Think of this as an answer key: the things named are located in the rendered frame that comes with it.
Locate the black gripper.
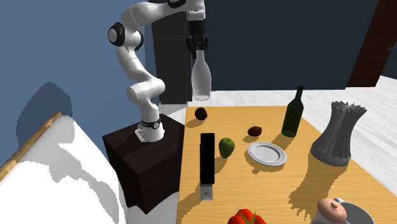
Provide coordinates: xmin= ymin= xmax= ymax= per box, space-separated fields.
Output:
xmin=185 ymin=20 xmax=209 ymax=59

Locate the clear glass bottle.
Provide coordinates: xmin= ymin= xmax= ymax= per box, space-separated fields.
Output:
xmin=191 ymin=49 xmax=212 ymax=101

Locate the tall black cabinet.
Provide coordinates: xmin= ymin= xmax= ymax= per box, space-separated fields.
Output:
xmin=150 ymin=0 xmax=193 ymax=106

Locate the dark red round fruit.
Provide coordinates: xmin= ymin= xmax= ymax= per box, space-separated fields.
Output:
xmin=194 ymin=106 xmax=208 ymax=121

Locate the brown red oval fruit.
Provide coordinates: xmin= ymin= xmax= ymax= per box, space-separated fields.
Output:
xmin=247 ymin=125 xmax=263 ymax=137

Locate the green apple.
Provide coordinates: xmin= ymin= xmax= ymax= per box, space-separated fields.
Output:
xmin=218 ymin=137 xmax=235 ymax=159

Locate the black box with silver base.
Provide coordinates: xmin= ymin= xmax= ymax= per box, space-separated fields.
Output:
xmin=199 ymin=132 xmax=216 ymax=201

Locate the dark green wine bottle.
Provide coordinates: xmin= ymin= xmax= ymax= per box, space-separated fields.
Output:
xmin=281 ymin=85 xmax=305 ymax=138

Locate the white plate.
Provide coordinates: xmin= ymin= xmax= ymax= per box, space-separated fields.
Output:
xmin=246 ymin=141 xmax=288 ymax=167

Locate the dark robot stand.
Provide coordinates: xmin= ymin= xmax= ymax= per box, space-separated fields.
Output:
xmin=102 ymin=113 xmax=186 ymax=216

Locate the grey ribbed vase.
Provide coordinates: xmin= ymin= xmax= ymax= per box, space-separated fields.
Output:
xmin=310 ymin=100 xmax=368 ymax=167

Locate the dark brown wooden door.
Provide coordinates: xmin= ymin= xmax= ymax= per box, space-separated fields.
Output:
xmin=346 ymin=0 xmax=397 ymax=88

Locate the red tomato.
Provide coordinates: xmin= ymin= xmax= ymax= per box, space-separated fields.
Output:
xmin=227 ymin=208 xmax=267 ymax=224

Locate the white furniture with wooden edge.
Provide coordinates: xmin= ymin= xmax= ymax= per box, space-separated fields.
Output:
xmin=0 ymin=111 xmax=128 ymax=224

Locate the grey teapot with tan lid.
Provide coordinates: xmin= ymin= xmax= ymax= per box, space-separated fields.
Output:
xmin=310 ymin=197 xmax=377 ymax=224

